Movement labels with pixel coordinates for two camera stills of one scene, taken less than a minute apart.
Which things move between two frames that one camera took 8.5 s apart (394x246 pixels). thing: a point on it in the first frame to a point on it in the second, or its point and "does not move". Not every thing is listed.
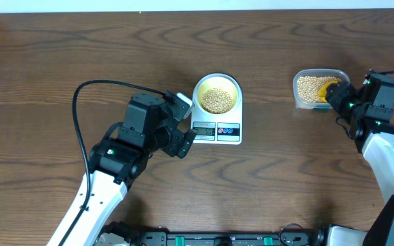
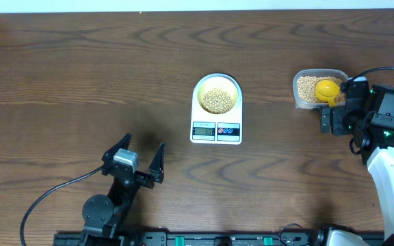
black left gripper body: x=178 y=143 to x=144 y=182
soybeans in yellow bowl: x=216 y=100 does not move
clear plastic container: x=343 y=74 does not move
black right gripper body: x=343 y=100 to x=339 y=119
